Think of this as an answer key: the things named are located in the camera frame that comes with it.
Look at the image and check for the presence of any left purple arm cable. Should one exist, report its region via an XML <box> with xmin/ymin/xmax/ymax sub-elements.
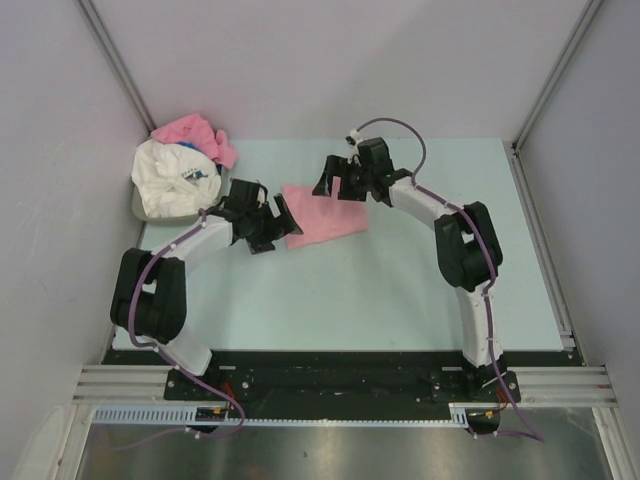
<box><xmin>127</xmin><ymin>209</ymin><xmax>246</xmax><ymax>436</ymax></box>

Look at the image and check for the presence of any right corner aluminium post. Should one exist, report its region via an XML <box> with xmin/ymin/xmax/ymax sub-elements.
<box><xmin>510</xmin><ymin>0</ymin><xmax>606</xmax><ymax>154</ymax></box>

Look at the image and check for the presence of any blue garment in basket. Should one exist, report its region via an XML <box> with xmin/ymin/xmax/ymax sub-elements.
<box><xmin>176</xmin><ymin>141</ymin><xmax>201</xmax><ymax>152</ymax></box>

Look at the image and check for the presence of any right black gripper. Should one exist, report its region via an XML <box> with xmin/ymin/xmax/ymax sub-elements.
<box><xmin>314</xmin><ymin>155</ymin><xmax>375</xmax><ymax>202</ymax></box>

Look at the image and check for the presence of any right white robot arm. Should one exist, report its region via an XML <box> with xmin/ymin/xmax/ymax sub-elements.
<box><xmin>312</xmin><ymin>138</ymin><xmax>503</xmax><ymax>401</ymax></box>

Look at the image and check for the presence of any pink t shirt in basket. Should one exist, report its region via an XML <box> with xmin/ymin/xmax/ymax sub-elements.
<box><xmin>150</xmin><ymin>113</ymin><xmax>239</xmax><ymax>170</ymax></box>

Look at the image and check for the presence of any aluminium rail frame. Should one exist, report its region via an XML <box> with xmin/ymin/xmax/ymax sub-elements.
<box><xmin>504</xmin><ymin>142</ymin><xmax>617</xmax><ymax>408</ymax></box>
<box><xmin>73</xmin><ymin>365</ymin><xmax>170</xmax><ymax>405</ymax></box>

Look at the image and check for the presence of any pink t shirt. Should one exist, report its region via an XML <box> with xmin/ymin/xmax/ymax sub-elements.
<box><xmin>150</xmin><ymin>113</ymin><xmax>239</xmax><ymax>170</ymax></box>
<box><xmin>282</xmin><ymin>185</ymin><xmax>369</xmax><ymax>249</ymax></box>

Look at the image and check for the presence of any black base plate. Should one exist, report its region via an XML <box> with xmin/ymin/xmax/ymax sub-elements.
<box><xmin>165</xmin><ymin>351</ymin><xmax>521</xmax><ymax>403</ymax></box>

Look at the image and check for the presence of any aluminium rail frame right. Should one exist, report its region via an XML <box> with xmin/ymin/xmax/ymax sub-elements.
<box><xmin>504</xmin><ymin>142</ymin><xmax>617</xmax><ymax>408</ymax></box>

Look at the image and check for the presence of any corner aluminium post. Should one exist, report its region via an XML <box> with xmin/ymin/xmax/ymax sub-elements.
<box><xmin>74</xmin><ymin>0</ymin><xmax>156</xmax><ymax>133</ymax></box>
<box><xmin>510</xmin><ymin>0</ymin><xmax>606</xmax><ymax>154</ymax></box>

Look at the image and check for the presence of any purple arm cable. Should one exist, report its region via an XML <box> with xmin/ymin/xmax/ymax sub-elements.
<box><xmin>127</xmin><ymin>209</ymin><xmax>246</xmax><ymax>436</ymax></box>
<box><xmin>357</xmin><ymin>116</ymin><xmax>545</xmax><ymax>443</ymax></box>

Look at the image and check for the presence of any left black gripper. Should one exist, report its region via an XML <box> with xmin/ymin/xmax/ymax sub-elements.
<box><xmin>246</xmin><ymin>195</ymin><xmax>302</xmax><ymax>255</ymax></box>

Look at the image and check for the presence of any white t shirt in basket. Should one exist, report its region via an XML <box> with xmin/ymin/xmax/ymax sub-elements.
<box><xmin>131</xmin><ymin>139</ymin><xmax>222</xmax><ymax>219</ymax></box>

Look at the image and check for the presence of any grey laundry basket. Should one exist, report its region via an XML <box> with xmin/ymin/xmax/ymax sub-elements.
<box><xmin>132</xmin><ymin>169</ymin><xmax>228</xmax><ymax>224</ymax></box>

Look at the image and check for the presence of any slotted grey cable duct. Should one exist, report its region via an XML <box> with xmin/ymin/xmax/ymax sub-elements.
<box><xmin>92</xmin><ymin>403</ymin><xmax>498</xmax><ymax>428</ymax></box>

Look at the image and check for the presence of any aluminium rail frame left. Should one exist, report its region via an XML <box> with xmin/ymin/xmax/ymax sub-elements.
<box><xmin>73</xmin><ymin>365</ymin><xmax>170</xmax><ymax>405</ymax></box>

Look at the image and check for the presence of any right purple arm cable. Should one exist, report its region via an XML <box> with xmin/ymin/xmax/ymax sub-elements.
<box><xmin>357</xmin><ymin>116</ymin><xmax>545</xmax><ymax>443</ymax></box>

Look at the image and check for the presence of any left corner aluminium post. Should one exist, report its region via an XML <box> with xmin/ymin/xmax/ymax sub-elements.
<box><xmin>74</xmin><ymin>0</ymin><xmax>156</xmax><ymax>133</ymax></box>

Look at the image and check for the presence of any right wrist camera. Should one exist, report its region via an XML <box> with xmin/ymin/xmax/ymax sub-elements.
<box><xmin>344</xmin><ymin>129</ymin><xmax>363</xmax><ymax>148</ymax></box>

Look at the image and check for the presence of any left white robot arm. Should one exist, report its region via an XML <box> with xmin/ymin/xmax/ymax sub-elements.
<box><xmin>110</xmin><ymin>179</ymin><xmax>303</xmax><ymax>400</ymax></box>

